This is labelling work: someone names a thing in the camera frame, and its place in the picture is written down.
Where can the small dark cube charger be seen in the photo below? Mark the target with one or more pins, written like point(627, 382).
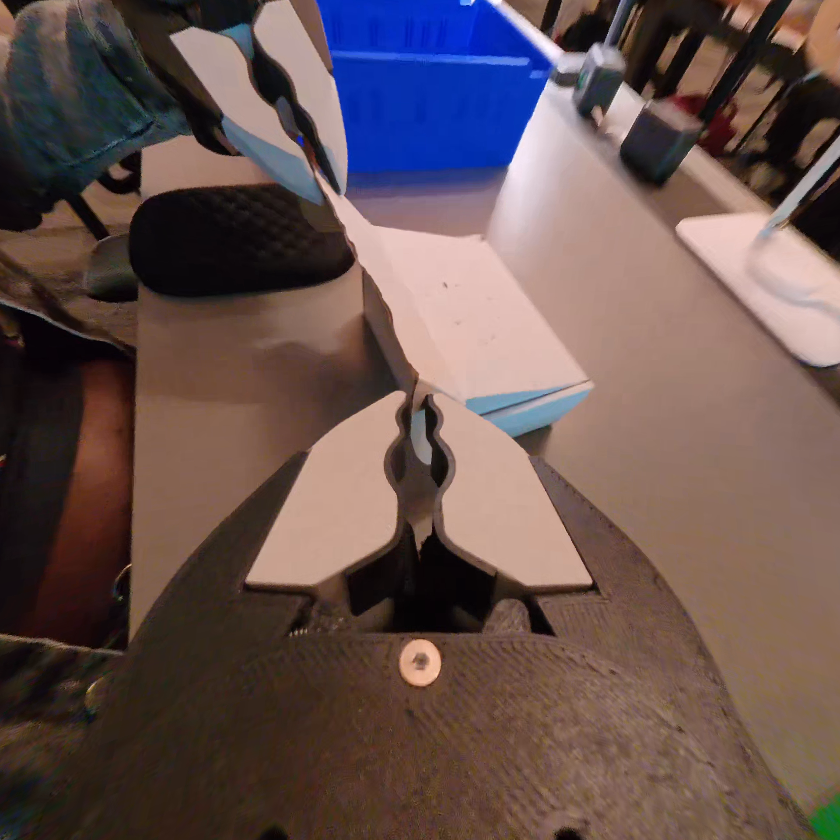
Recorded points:
point(598, 82)

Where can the grey desk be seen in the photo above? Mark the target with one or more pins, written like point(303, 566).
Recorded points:
point(656, 459)

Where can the white cardboard box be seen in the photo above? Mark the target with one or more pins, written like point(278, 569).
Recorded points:
point(472, 315)

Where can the red bag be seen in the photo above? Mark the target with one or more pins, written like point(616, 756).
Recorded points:
point(712, 124)

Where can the white stand base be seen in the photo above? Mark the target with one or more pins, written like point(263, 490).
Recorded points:
point(768, 289)

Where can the person's left forearm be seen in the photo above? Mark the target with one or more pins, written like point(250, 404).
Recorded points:
point(72, 98)

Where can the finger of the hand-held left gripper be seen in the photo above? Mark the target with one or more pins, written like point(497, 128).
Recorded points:
point(236, 85)
point(308, 72)

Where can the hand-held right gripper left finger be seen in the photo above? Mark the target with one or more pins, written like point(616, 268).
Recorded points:
point(328, 512)

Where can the black quilted pad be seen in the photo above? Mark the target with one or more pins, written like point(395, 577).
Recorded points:
point(243, 239)

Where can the large dark cube charger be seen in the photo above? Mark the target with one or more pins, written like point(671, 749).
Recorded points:
point(659, 144)

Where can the blue plastic bin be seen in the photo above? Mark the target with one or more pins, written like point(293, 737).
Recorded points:
point(426, 98)

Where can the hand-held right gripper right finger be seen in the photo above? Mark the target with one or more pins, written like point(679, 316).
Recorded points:
point(505, 512)

